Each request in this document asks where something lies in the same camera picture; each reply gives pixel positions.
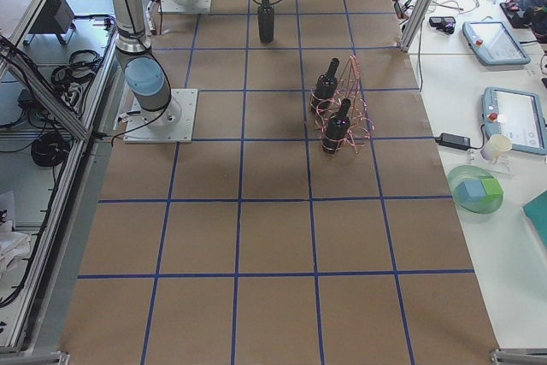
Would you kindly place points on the dark wine bottle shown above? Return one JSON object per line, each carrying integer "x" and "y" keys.
{"x": 265, "y": 20}
{"x": 337, "y": 127}

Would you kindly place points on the dark wine bottle in rack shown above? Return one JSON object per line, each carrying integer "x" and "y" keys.
{"x": 337, "y": 127}

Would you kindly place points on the black small device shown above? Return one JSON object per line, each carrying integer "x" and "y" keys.
{"x": 446, "y": 24}

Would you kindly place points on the grey box under table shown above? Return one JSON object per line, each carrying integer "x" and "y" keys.
{"x": 55, "y": 17}

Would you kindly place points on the teach pendant far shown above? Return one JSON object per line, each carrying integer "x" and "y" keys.
{"x": 494, "y": 44}

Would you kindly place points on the teach pendant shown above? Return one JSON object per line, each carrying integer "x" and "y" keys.
{"x": 494, "y": 44}
{"x": 517, "y": 115}

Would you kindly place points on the black power adapter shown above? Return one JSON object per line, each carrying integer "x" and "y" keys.
{"x": 453, "y": 141}

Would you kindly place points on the teach pendant near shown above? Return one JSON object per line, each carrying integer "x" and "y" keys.
{"x": 517, "y": 115}

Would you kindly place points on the white paper cup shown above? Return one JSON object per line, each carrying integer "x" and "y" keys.
{"x": 496, "y": 146}

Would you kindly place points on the blue foam cube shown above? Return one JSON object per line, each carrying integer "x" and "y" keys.
{"x": 469, "y": 191}

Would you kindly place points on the green plastic bowl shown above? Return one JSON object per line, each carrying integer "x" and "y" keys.
{"x": 469, "y": 172}

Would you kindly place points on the green foam cube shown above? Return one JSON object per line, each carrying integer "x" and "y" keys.
{"x": 492, "y": 189}

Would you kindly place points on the teal book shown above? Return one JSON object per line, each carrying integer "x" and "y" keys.
{"x": 536, "y": 212}

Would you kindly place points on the white crumpled cloth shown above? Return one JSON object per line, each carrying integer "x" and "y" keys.
{"x": 15, "y": 246}

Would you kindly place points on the copper wire wine rack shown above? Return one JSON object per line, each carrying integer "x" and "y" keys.
{"x": 338, "y": 108}

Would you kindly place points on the aluminium frame post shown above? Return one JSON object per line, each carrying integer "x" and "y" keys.
{"x": 423, "y": 1}

